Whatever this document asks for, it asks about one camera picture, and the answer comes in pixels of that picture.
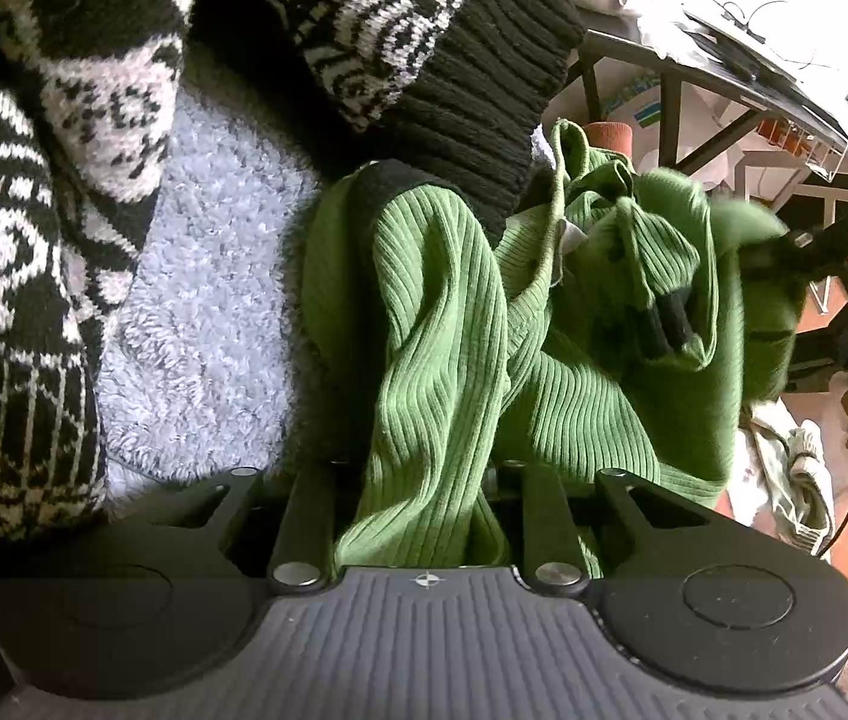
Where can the black white patterned knit sweater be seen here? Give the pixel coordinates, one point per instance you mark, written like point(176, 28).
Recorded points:
point(42, 165)

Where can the white clutter pile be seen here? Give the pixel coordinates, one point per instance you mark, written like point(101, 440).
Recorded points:
point(701, 7)

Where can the green ribbed shirt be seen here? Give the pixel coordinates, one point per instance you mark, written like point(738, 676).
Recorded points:
point(454, 330)

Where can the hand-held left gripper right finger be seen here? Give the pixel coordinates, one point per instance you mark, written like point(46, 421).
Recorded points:
point(548, 517)

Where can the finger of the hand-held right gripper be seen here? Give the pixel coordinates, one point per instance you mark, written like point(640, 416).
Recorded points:
point(791, 255)

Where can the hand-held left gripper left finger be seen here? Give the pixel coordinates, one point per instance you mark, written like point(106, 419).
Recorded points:
point(308, 517)

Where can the brown cylinder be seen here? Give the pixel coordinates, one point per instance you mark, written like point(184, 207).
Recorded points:
point(611, 135)

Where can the light grey fleece garment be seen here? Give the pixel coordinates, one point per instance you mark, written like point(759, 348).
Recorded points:
point(199, 292)

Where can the pale crumpled cloth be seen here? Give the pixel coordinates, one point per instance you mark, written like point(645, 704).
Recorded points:
point(791, 476)

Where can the white printed box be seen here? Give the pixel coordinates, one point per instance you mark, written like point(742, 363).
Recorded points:
point(640, 94)

